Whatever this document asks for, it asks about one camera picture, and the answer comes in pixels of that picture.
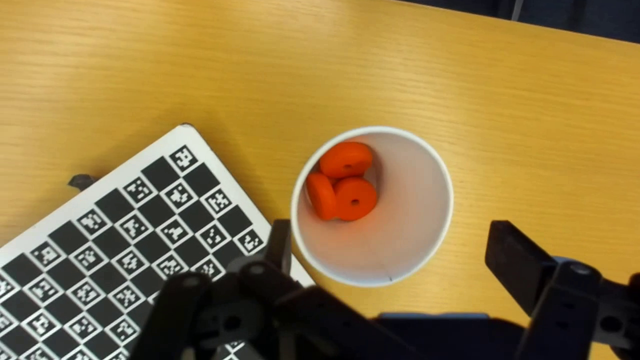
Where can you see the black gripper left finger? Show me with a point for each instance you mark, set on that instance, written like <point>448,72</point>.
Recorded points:
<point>201,312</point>

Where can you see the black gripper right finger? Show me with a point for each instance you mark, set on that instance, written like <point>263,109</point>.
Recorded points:
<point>567,301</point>

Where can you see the black white calibration board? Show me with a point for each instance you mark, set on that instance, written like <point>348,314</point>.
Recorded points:
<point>121,246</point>

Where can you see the dark grey board foot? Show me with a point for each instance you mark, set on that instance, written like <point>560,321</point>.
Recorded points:
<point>80,181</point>

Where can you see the white paper cup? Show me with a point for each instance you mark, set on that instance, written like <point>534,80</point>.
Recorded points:
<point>401,232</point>

